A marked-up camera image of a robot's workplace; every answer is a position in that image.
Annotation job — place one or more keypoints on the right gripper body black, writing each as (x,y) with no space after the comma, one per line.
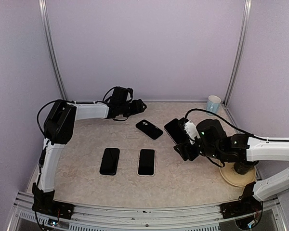
(186,149)

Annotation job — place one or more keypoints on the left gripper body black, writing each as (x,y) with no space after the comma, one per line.
(137,109)

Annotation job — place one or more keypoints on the purple phone back up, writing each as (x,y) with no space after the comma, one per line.
(175,132)

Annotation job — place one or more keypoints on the white-edged phone screen up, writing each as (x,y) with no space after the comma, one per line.
(146,163)

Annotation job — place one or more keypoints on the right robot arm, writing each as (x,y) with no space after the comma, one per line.
(209,139)

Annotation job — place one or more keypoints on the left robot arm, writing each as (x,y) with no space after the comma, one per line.
(59,124)

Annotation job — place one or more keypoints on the beige plate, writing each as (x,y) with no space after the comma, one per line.
(229,174)

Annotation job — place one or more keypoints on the light blue mug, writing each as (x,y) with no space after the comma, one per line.
(213,104)

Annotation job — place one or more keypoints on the dark green mug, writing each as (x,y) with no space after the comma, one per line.
(243,168)

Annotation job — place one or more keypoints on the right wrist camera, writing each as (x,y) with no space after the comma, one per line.
(191,131)

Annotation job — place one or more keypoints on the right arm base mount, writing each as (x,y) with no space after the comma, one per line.
(246,204)

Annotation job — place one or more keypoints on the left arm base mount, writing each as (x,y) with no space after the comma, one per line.
(44,203)

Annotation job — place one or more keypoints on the left aluminium frame post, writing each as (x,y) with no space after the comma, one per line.
(51,50)

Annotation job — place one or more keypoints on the aluminium frame post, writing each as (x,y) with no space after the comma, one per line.
(239,51)
(51,50)

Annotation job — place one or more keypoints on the right aluminium frame post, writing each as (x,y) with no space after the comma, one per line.
(239,51)

